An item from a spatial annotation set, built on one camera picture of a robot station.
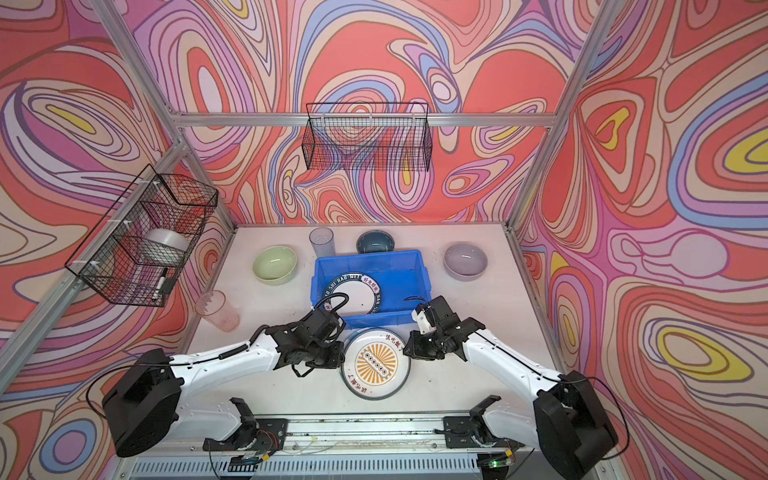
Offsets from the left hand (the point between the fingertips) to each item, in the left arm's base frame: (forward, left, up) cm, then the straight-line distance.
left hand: (350, 359), depth 82 cm
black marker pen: (+12, +46, +22) cm, 52 cm away
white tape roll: (+17, +42, +30) cm, 55 cm away
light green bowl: (+34, +30, -1) cm, 45 cm away
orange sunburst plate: (-2, -7, -1) cm, 8 cm away
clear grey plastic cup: (+35, +10, +11) cm, 38 cm away
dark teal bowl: (+45, -6, -1) cm, 45 cm away
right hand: (0, -16, +1) cm, 16 cm away
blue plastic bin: (+28, -16, -2) cm, 33 cm away
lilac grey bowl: (+36, -39, -2) cm, 53 cm away
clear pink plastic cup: (+19, +47, -4) cm, 51 cm away
